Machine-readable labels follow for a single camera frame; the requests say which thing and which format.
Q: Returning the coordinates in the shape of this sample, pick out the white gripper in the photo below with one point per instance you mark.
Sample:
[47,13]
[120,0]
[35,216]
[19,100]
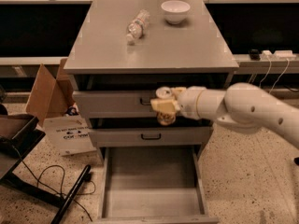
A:
[188,102]

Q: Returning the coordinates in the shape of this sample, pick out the orange soda can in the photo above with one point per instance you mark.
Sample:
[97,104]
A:
[165,119]

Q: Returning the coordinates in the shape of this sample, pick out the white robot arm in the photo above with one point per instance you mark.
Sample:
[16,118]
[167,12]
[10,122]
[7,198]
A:
[243,108]

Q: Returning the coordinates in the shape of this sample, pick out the grey drawer cabinet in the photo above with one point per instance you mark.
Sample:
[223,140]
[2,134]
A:
[192,53]

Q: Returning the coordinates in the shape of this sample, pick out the grey middle drawer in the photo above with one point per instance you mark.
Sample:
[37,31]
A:
[145,137]

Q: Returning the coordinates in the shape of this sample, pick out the grey top drawer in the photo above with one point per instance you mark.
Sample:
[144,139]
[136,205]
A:
[115,104]

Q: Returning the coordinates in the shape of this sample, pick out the grey open bottom drawer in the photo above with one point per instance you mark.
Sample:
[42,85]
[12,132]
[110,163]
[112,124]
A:
[152,185]

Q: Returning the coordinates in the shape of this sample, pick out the clear plastic water bottle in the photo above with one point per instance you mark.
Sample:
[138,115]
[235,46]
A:
[137,27]

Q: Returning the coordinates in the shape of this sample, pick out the white ceramic bowl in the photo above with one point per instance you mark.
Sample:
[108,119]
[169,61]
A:
[175,11]

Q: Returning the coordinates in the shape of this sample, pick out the black power adapter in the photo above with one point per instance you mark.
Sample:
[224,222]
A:
[254,54]

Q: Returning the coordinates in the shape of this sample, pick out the white power strip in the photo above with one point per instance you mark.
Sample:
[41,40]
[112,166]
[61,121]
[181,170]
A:
[278,55]

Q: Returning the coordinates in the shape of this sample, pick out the brown cardboard box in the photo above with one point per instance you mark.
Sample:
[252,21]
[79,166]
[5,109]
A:
[51,95]

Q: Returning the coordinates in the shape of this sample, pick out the black cart frame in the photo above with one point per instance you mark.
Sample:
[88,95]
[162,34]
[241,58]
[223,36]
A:
[19,136]

